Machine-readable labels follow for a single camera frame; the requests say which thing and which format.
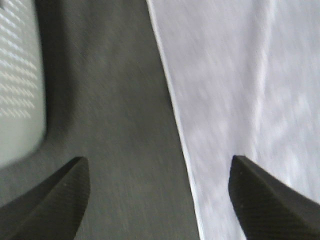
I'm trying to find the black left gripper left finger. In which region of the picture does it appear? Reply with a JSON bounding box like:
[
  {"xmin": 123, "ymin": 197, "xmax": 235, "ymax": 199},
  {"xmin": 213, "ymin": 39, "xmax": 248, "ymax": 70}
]
[{"xmin": 0, "ymin": 157, "xmax": 90, "ymax": 240}]

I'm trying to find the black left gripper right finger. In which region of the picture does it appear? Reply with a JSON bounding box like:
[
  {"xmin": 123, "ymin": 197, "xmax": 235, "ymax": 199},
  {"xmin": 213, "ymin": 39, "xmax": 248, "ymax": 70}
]
[{"xmin": 228, "ymin": 155, "xmax": 320, "ymax": 240}]

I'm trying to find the grey-blue towel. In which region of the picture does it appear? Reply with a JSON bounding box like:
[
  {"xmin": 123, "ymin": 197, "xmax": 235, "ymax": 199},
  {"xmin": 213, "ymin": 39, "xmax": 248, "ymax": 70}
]
[{"xmin": 147, "ymin": 0, "xmax": 320, "ymax": 240}]

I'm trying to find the grey perforated laundry basket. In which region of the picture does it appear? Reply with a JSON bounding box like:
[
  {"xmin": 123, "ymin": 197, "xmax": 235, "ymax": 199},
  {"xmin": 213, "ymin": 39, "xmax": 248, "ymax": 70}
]
[{"xmin": 0, "ymin": 0, "xmax": 46, "ymax": 167}]

